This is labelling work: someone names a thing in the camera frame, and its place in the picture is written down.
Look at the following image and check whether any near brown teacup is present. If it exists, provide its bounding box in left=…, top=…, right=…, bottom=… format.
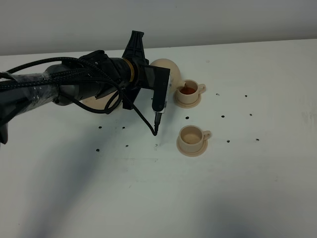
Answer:
left=178, top=125, right=211, bottom=152

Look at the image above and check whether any near teacup saucer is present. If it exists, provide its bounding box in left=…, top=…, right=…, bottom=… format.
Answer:
left=176, top=138, right=208, bottom=157

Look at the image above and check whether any black left camera bracket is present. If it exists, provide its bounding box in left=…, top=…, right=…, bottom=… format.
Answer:
left=142, top=65, right=170, bottom=113

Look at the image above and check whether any teapot saucer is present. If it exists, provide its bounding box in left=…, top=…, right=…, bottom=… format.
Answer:
left=81, top=92, right=115, bottom=110

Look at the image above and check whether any far brown teacup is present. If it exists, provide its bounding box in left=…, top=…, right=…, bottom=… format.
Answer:
left=174, top=80, right=206, bottom=108

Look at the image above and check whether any brown clay teapot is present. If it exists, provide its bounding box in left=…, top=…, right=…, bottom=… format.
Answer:
left=150, top=59, right=185, bottom=94

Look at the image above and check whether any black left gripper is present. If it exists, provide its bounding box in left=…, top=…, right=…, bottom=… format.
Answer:
left=122, top=31, right=150, bottom=110

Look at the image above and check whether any black braided camera cable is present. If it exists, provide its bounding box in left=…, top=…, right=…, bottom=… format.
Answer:
left=0, top=57, right=163, bottom=136

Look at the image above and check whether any far teacup saucer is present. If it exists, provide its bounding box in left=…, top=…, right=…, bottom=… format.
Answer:
left=173, top=90, right=201, bottom=109

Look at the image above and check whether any brown teacup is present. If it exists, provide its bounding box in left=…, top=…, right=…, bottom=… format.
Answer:
left=174, top=80, right=206, bottom=108
left=178, top=125, right=211, bottom=152

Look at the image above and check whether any teacup saucer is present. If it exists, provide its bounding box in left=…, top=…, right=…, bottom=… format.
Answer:
left=176, top=138, right=208, bottom=157
left=173, top=90, right=201, bottom=109

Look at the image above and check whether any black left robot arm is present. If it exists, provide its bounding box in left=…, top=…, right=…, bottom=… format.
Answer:
left=0, top=31, right=150, bottom=144

